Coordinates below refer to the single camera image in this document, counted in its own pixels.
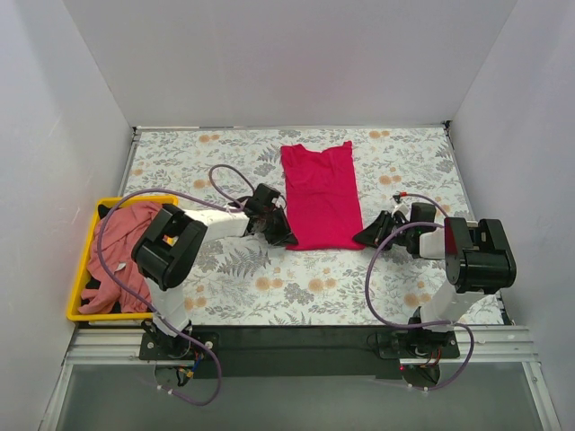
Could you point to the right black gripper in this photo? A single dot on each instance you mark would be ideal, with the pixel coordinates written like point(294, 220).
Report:
point(384, 229)

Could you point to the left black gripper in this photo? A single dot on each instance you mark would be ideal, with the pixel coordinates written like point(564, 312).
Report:
point(273, 220)

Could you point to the magenta t shirt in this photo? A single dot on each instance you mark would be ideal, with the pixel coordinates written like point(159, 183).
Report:
point(323, 208)

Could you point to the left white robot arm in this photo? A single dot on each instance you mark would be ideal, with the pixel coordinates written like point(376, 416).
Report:
point(168, 248)

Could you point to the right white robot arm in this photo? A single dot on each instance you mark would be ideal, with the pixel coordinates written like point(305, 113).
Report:
point(478, 260)

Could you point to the floral patterned table mat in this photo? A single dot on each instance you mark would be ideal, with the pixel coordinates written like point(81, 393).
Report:
point(247, 282)

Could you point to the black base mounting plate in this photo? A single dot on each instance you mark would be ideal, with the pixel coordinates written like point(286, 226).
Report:
point(286, 351)

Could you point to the salmon pink t shirt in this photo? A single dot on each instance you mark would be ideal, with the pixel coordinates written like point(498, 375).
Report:
point(122, 232)

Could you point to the black garment in bin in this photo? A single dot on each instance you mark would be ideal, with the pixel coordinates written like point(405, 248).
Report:
point(103, 210)

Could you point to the yellow plastic bin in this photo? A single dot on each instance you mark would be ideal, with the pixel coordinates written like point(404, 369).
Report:
point(83, 277)

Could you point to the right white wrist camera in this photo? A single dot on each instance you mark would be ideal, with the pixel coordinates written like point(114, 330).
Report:
point(401, 210)

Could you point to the aluminium frame rail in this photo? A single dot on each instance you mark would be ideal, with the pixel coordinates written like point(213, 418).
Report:
point(492, 344)

